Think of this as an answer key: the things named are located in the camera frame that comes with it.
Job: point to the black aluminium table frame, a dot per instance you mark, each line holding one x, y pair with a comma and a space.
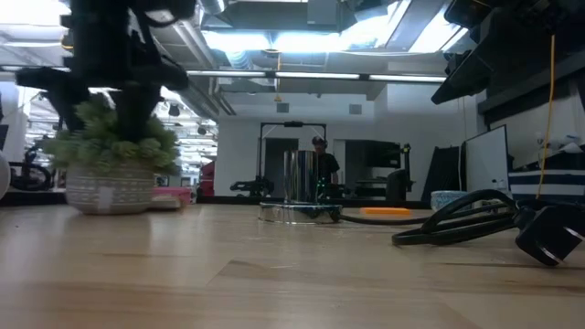
27, 197

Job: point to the blue patterned bowl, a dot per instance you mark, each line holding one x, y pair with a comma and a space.
445, 198

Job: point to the pink white box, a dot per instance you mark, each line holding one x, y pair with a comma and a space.
171, 194

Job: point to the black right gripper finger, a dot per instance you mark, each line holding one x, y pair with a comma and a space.
471, 73

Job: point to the person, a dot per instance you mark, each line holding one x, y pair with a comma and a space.
326, 164

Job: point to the green plant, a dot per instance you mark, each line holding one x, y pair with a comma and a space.
109, 183

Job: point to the orange sticky note pad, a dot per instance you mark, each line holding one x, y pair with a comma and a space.
385, 211

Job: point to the black background robot station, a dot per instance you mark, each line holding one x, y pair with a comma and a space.
262, 185

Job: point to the blue white striped box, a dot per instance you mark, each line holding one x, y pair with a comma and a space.
557, 183

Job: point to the whiteboard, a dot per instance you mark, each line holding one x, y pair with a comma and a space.
486, 160

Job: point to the shiny metal cup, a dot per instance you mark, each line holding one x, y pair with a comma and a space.
300, 183

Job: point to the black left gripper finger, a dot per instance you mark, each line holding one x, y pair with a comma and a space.
135, 114
68, 105

